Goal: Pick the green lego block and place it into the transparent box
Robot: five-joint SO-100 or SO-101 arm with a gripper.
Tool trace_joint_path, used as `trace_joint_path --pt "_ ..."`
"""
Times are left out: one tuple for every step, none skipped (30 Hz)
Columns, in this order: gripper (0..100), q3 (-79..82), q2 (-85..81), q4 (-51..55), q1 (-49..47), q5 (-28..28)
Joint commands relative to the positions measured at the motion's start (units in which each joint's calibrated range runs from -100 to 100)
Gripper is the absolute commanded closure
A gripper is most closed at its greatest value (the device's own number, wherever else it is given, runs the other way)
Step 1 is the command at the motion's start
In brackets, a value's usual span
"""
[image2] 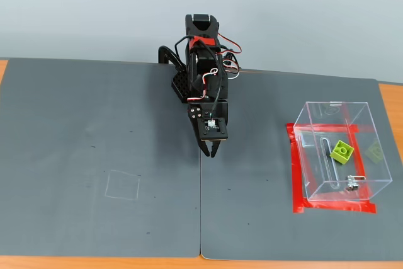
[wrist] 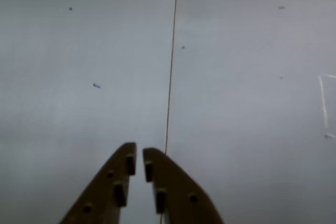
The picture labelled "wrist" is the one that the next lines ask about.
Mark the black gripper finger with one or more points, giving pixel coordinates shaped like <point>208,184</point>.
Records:
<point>105,190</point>
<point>181,195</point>

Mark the dark grey mat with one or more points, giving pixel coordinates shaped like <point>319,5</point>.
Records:
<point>92,37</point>
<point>249,116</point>

